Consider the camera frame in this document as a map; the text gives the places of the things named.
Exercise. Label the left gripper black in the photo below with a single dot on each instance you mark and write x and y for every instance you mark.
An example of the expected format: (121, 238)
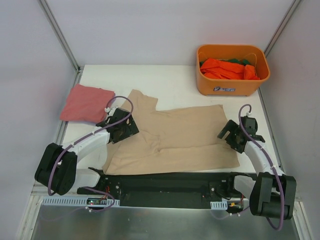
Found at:
(131, 124)

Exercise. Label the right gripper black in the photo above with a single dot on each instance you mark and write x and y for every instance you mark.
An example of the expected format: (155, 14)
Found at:
(227, 130)

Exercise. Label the beige t shirt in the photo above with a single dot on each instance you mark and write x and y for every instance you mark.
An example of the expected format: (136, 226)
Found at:
(176, 140)

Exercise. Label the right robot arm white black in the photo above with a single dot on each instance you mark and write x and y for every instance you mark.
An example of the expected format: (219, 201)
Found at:
(272, 193)

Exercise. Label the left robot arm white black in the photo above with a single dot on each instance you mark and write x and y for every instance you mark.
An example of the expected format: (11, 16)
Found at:
(58, 170)

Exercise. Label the folded pink t shirt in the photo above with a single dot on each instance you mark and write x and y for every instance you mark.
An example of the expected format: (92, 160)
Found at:
(86, 104)

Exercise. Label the orange plastic basket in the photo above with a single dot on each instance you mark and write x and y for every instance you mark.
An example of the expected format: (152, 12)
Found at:
(231, 87)

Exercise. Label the orange t shirt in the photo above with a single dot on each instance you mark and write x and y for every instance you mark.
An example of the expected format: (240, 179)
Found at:
(220, 69)

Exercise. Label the green t shirt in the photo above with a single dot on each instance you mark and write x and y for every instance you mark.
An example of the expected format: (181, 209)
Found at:
(239, 61)

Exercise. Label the right aluminium upright profile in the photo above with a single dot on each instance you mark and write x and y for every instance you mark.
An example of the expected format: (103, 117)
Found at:
(282, 26)

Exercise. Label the aluminium upright profile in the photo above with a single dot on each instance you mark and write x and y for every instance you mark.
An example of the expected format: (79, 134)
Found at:
(282, 26)
(59, 34)

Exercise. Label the left aluminium upright profile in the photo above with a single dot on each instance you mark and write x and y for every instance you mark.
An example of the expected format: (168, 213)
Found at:
(59, 34)

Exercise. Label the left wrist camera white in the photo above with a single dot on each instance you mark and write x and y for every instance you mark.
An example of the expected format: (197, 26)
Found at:
(110, 110)

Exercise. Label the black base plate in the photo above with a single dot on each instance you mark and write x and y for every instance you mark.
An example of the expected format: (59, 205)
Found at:
(180, 190)

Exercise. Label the right white cable duct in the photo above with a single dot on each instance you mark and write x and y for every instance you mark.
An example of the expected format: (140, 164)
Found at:
(219, 205)

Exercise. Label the white cable duct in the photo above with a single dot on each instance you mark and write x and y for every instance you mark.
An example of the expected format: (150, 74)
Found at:
(71, 201)
(219, 205)

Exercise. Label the left white cable duct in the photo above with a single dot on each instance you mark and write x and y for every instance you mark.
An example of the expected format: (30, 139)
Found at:
(71, 201)

